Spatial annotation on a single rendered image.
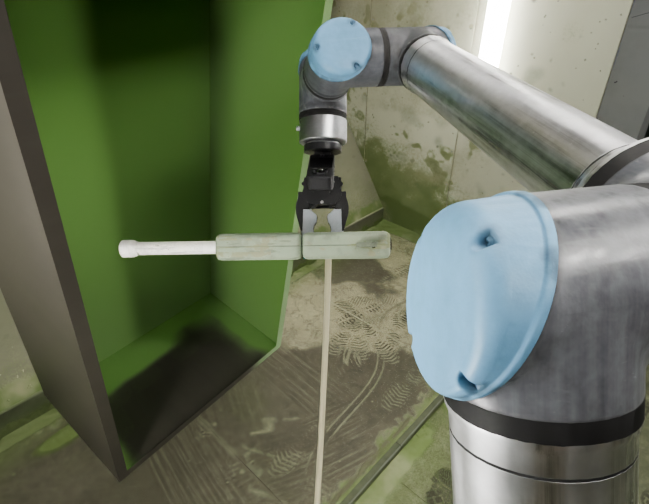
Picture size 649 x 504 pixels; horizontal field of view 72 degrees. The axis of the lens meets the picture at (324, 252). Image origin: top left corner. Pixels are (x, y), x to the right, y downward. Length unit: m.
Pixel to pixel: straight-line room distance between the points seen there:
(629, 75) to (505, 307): 2.16
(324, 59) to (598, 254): 0.55
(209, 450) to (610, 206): 1.70
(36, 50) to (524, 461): 0.98
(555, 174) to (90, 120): 0.94
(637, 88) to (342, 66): 1.78
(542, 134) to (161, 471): 1.66
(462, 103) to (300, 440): 1.48
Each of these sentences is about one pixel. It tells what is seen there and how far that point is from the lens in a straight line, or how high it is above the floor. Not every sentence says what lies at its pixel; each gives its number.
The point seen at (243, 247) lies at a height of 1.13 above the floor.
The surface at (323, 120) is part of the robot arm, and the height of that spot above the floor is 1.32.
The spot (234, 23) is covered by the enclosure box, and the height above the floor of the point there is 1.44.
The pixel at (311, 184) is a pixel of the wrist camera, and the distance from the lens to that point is 0.75.
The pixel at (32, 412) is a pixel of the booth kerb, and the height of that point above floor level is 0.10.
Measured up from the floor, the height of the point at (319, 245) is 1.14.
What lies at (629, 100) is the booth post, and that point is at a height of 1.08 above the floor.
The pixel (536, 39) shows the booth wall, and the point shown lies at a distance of 2.46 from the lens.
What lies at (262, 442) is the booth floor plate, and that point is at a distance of 1.85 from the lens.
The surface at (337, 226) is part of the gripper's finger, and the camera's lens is 0.83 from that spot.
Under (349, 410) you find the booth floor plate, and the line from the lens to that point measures 1.92.
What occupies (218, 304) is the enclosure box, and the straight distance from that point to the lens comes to 1.68.
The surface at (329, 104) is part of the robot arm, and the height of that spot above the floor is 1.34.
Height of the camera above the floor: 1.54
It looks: 32 degrees down
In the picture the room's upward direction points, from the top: straight up
